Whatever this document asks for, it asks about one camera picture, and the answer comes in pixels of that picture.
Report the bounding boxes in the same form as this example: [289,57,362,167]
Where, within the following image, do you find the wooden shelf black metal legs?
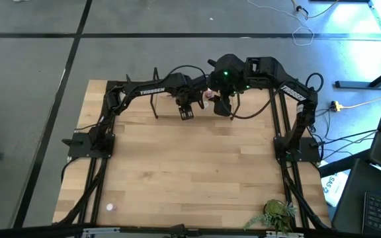
[149,67,241,121]

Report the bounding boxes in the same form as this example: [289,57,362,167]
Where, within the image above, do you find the black floor stand base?
[335,61,381,89]

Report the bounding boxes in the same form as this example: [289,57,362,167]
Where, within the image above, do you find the green potted plant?
[243,198,299,236]

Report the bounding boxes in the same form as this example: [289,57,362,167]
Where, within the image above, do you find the black desk leg bar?
[319,148,373,178]

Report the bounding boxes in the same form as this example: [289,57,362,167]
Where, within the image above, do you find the white printed paper sheet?
[321,161,350,208]

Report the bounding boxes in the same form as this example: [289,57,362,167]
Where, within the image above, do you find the black side desk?
[331,158,381,238]

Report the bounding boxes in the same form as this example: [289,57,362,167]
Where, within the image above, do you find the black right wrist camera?
[212,96,233,117]

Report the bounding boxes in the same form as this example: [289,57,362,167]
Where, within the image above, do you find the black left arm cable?
[162,64,208,83]

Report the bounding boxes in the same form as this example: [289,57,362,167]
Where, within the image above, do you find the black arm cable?
[162,64,208,83]
[228,72,324,120]

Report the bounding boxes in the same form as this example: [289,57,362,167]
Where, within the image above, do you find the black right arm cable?
[228,72,324,120]

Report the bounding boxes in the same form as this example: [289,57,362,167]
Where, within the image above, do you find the white floor cable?
[246,0,316,47]

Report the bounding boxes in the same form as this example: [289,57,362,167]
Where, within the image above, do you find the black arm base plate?
[274,136,321,163]
[67,132,116,159]

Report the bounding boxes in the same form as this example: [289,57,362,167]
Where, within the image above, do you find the black plug yellow cable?
[291,0,340,20]

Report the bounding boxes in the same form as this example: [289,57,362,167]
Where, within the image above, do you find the yellow extension cord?
[330,95,381,112]

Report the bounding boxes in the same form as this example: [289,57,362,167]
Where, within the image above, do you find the black floor cable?
[309,128,378,159]

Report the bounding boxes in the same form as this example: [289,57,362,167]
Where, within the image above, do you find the black aluminium rail frame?
[60,80,330,231]

